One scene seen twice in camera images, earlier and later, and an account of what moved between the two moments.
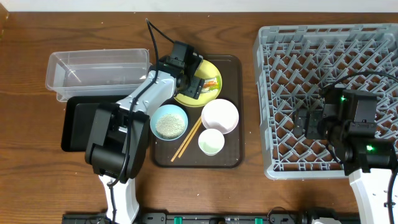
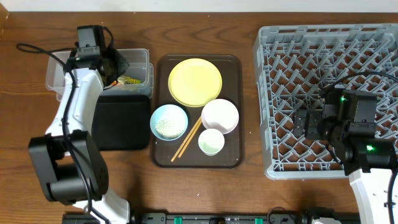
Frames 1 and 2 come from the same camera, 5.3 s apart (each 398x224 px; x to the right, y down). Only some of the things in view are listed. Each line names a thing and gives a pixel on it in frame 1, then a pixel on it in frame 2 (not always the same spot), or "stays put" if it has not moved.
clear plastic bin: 96,72 stays put
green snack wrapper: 210,84 to 124,79
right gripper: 310,123 stays put
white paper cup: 211,141 stays put
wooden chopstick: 186,139 stays put
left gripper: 196,88 to 115,55
